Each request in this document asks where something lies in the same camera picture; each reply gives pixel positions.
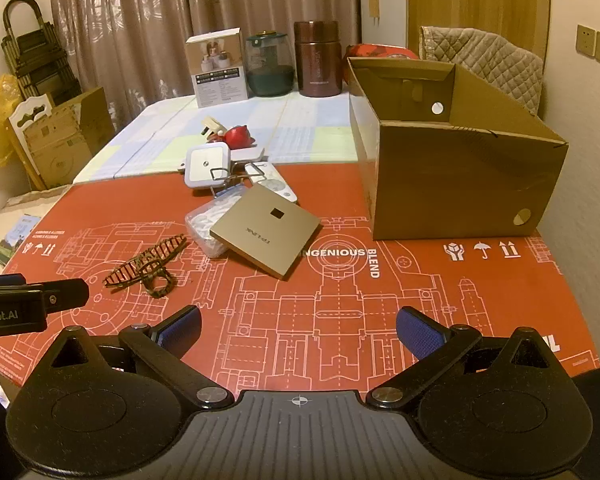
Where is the red instant meal bowl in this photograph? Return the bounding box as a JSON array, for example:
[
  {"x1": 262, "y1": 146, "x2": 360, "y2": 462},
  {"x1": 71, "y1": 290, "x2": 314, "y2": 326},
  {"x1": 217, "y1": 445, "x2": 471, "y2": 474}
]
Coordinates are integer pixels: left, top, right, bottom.
[{"x1": 344, "y1": 43, "x2": 418, "y2": 63}]

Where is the beige quilted cushion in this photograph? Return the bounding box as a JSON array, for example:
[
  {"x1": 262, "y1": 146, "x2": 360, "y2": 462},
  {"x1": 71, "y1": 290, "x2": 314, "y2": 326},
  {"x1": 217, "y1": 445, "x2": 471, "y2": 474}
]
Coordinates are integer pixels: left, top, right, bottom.
[{"x1": 419, "y1": 25, "x2": 545, "y2": 116}]

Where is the white plug adapter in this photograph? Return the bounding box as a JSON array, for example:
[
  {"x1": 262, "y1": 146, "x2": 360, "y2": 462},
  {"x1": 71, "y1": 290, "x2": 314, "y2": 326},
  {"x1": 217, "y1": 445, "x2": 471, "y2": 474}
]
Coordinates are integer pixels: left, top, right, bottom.
[{"x1": 198, "y1": 115, "x2": 228, "y2": 141}]

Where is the white product box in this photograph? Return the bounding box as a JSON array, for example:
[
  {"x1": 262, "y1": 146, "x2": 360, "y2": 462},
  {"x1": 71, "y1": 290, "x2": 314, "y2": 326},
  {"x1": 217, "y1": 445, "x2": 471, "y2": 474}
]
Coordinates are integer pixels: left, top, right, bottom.
[{"x1": 186, "y1": 27, "x2": 248, "y2": 109}]

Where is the blue binder clip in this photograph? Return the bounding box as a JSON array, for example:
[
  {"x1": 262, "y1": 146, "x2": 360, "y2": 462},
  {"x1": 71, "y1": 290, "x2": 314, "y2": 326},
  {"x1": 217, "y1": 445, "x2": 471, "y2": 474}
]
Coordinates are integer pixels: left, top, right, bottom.
[{"x1": 209, "y1": 165, "x2": 248, "y2": 200}]

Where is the pastel checked tablecloth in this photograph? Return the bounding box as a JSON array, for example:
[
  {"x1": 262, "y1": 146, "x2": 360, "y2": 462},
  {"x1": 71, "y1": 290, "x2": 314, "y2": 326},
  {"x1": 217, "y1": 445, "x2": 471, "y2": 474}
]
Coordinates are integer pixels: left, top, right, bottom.
[{"x1": 72, "y1": 91, "x2": 366, "y2": 183}]

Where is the white square device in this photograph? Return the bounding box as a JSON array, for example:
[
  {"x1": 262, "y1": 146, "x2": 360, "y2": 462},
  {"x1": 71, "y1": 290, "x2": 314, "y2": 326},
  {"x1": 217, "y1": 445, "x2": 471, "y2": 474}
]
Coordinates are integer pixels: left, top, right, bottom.
[{"x1": 182, "y1": 142, "x2": 231, "y2": 191}]

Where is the wooden door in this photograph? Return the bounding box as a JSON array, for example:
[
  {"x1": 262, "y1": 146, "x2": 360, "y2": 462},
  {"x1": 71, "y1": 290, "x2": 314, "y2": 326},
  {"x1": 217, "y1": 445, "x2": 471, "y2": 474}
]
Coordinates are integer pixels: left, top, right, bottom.
[{"x1": 407, "y1": 0, "x2": 551, "y2": 56}]

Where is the red toy figure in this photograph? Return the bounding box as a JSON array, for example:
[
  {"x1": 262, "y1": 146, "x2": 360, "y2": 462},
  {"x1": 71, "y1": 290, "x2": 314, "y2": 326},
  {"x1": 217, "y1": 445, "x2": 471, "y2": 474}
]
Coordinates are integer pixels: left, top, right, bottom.
[{"x1": 223, "y1": 125, "x2": 255, "y2": 151}]

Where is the white scalloped cardboard piece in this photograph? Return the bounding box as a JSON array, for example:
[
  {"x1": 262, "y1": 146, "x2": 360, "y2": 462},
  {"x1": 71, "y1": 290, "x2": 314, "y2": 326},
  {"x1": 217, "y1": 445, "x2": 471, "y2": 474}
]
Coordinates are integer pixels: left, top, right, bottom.
[{"x1": 5, "y1": 94, "x2": 56, "y2": 136}]

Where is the flattened cardboard box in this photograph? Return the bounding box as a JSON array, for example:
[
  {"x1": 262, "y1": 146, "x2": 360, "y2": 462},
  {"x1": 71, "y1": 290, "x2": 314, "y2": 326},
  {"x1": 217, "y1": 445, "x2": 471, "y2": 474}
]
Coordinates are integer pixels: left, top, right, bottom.
[{"x1": 22, "y1": 100, "x2": 93, "y2": 190}]

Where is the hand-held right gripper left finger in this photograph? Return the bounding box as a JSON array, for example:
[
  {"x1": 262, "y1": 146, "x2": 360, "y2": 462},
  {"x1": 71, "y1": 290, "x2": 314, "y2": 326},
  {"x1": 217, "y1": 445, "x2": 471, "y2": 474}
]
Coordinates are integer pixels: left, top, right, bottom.
[{"x1": 32, "y1": 306, "x2": 235, "y2": 410}]

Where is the red printed mat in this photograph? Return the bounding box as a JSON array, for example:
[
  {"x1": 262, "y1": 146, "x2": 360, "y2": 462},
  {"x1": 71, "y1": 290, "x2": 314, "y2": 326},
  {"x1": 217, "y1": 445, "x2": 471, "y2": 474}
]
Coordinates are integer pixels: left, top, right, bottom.
[{"x1": 0, "y1": 161, "x2": 600, "y2": 406}]

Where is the green glass jar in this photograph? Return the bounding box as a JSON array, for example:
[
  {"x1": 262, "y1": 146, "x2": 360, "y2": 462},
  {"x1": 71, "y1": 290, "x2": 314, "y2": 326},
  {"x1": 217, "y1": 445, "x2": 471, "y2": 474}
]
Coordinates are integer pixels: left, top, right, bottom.
[{"x1": 245, "y1": 31, "x2": 296, "y2": 97}]

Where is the green booklet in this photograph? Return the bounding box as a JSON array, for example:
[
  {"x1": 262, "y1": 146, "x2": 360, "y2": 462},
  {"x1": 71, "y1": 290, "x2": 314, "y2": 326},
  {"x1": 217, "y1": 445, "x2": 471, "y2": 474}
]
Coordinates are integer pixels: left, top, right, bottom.
[{"x1": 0, "y1": 214, "x2": 41, "y2": 266}]

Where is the brown thermos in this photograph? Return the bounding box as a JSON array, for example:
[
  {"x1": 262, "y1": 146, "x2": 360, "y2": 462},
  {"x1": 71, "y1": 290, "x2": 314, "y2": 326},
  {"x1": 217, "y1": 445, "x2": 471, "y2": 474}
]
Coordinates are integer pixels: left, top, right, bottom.
[{"x1": 293, "y1": 21, "x2": 342, "y2": 98}]

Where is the large brown cardboard box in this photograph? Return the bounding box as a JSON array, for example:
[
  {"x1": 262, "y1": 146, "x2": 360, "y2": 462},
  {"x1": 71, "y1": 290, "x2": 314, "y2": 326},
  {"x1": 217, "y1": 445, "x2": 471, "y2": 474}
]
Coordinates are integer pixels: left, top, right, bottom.
[{"x1": 347, "y1": 56, "x2": 570, "y2": 241}]

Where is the brown hair claw clip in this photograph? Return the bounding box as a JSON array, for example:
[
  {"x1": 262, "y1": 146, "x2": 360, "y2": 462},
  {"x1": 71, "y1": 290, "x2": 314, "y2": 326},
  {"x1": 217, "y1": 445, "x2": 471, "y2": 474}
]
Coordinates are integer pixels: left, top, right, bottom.
[{"x1": 102, "y1": 233, "x2": 188, "y2": 298}]

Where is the white remote with round button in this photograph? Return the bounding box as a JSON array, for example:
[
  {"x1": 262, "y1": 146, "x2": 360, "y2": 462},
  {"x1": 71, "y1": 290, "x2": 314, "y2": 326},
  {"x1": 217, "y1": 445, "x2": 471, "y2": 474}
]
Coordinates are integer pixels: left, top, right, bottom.
[{"x1": 243, "y1": 161, "x2": 298, "y2": 204}]

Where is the gold square router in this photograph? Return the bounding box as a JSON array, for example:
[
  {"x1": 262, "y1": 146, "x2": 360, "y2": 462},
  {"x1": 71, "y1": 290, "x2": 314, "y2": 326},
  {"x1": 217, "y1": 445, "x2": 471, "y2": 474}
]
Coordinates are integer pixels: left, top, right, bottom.
[{"x1": 209, "y1": 184, "x2": 322, "y2": 280}]

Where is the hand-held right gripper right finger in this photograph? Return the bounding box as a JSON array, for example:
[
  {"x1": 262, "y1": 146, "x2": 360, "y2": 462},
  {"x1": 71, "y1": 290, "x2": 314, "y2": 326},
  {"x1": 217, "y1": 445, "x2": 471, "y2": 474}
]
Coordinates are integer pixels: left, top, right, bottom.
[{"x1": 366, "y1": 307, "x2": 568, "y2": 409}]

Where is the brown patterned curtain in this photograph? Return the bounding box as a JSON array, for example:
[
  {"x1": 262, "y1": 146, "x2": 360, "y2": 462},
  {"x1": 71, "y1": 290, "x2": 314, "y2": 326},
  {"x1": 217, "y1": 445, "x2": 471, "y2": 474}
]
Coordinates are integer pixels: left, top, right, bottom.
[{"x1": 47, "y1": 0, "x2": 361, "y2": 126}]

